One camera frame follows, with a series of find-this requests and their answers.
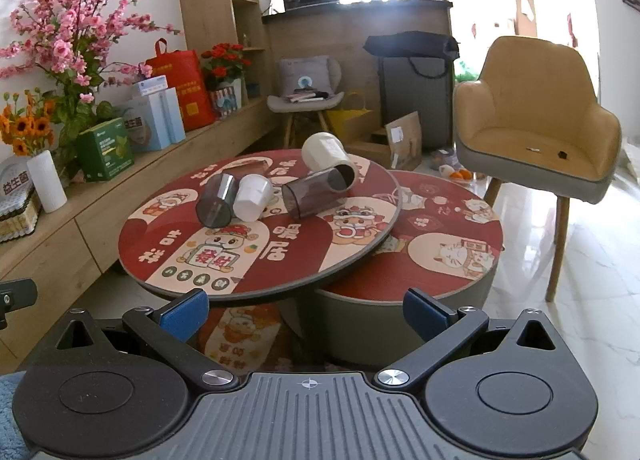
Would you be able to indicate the yellow paper bag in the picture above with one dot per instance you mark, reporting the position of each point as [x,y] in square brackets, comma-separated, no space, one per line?
[350,123]

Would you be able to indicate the large cream cup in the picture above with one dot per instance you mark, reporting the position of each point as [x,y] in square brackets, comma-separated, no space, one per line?
[322,150]

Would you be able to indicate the black bag on suitcase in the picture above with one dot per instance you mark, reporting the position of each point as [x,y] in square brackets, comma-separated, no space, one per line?
[412,100]

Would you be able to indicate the small white cup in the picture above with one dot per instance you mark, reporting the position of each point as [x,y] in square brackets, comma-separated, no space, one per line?
[250,200]

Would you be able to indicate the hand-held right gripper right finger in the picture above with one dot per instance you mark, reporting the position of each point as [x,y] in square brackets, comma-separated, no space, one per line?
[426,314]

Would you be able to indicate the clear grey plastic cup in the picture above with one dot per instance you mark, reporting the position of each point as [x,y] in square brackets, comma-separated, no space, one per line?
[310,192]

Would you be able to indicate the small light blue box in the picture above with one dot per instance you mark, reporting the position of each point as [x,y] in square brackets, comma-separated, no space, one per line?
[150,86]

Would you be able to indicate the books on chair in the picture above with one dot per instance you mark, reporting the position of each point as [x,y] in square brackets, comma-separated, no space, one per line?
[305,96]

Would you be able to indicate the striped flower pot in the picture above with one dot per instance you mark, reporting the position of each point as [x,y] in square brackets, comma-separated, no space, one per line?
[225,99]

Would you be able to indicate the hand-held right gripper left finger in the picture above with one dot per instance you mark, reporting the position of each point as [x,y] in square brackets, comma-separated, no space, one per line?
[181,316]

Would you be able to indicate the brown cardboard box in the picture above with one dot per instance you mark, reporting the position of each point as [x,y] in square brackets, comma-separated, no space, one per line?
[404,140]

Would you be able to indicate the tall round printed table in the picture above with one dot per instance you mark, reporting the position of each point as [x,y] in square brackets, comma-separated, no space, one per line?
[280,250]

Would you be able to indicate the sunflower bunch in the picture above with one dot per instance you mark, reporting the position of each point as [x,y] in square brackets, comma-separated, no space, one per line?
[27,128]

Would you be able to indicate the dark grey plastic cup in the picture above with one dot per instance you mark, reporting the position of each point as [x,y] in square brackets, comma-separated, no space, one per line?
[216,200]

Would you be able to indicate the white cylinder vase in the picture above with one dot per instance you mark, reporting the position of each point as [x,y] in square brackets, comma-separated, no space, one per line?
[47,183]

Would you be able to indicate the red flower bunch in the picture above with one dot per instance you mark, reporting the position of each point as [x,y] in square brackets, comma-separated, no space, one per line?
[225,60]

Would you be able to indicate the green carton box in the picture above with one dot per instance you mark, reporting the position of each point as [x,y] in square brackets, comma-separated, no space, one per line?
[102,150]

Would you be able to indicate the yellow armchair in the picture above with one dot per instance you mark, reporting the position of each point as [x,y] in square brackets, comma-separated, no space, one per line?
[530,130]

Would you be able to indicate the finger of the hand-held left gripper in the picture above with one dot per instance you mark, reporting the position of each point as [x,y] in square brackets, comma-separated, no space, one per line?
[17,292]

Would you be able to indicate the pink blossom branches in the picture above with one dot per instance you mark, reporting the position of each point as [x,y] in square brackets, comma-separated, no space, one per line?
[75,40]

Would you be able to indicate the low round printed table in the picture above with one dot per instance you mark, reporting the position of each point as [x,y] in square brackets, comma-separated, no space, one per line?
[440,235]

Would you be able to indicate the grey shell chair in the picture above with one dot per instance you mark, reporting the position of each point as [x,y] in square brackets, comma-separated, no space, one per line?
[300,108]

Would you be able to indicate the red tote bag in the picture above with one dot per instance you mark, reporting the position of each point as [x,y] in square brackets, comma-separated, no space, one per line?
[187,85]

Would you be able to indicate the blue cloth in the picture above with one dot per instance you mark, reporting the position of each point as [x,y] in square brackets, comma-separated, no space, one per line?
[10,415]

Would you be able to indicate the large white blue box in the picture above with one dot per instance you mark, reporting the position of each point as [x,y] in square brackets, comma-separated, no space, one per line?
[155,120]

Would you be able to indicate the long wooden low cabinet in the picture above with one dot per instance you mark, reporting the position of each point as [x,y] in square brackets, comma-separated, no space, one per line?
[75,240]

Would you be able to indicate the wooden bar counter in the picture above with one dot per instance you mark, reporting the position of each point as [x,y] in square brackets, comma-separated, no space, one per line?
[345,30]

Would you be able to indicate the gift box with round label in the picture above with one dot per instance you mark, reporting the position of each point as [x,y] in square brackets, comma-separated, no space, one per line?
[15,205]

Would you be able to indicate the grey printed cushion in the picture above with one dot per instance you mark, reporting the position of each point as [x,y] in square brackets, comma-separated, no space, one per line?
[302,73]

